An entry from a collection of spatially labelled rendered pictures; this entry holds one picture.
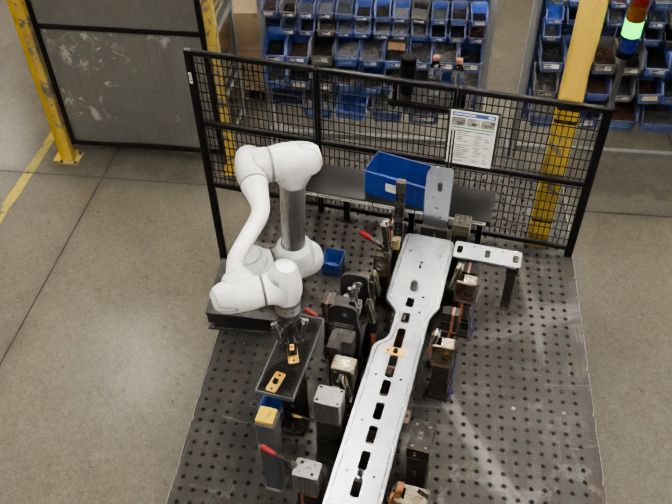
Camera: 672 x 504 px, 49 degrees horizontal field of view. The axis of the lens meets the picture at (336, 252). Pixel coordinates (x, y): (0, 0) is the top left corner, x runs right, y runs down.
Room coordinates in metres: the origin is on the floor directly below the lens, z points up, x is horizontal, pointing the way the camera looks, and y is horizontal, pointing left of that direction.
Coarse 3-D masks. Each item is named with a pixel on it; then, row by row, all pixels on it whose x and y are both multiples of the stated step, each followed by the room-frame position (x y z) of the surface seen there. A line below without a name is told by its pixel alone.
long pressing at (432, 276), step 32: (416, 256) 2.26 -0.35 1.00; (448, 256) 2.26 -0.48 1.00; (416, 320) 1.90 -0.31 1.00; (416, 352) 1.75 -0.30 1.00; (352, 416) 1.47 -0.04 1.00; (384, 416) 1.46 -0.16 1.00; (352, 448) 1.34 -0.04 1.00; (384, 448) 1.34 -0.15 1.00; (352, 480) 1.22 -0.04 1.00; (384, 480) 1.22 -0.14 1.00
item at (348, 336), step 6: (336, 330) 1.80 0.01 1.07; (342, 330) 1.80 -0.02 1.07; (348, 330) 1.80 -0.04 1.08; (330, 336) 1.77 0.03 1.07; (336, 336) 1.77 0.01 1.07; (342, 336) 1.77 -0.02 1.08; (348, 336) 1.77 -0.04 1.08; (354, 336) 1.77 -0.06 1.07; (342, 342) 1.75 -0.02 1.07; (348, 342) 1.74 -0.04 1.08; (354, 342) 1.77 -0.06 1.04; (342, 348) 1.75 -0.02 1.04; (348, 348) 1.74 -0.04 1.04; (354, 348) 1.77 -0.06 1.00; (342, 354) 1.74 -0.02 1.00; (348, 354) 1.74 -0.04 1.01
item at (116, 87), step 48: (48, 0) 4.30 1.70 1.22; (96, 0) 4.24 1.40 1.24; (144, 0) 4.19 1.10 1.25; (192, 0) 4.15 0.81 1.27; (48, 48) 4.31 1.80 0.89; (96, 48) 4.26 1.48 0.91; (144, 48) 4.21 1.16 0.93; (192, 48) 4.17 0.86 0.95; (48, 96) 4.30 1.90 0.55; (96, 96) 4.27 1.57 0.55; (144, 96) 4.22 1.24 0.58; (96, 144) 4.28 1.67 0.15; (144, 144) 4.24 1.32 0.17; (192, 144) 4.20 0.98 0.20
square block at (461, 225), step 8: (456, 216) 2.45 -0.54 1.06; (464, 216) 2.44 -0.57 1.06; (456, 224) 2.39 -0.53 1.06; (464, 224) 2.39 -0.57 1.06; (456, 232) 2.39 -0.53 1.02; (464, 232) 2.38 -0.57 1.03; (456, 240) 2.39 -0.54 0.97; (464, 240) 2.38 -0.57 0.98; (456, 264) 2.41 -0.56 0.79; (448, 272) 2.39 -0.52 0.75; (448, 280) 2.39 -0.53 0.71
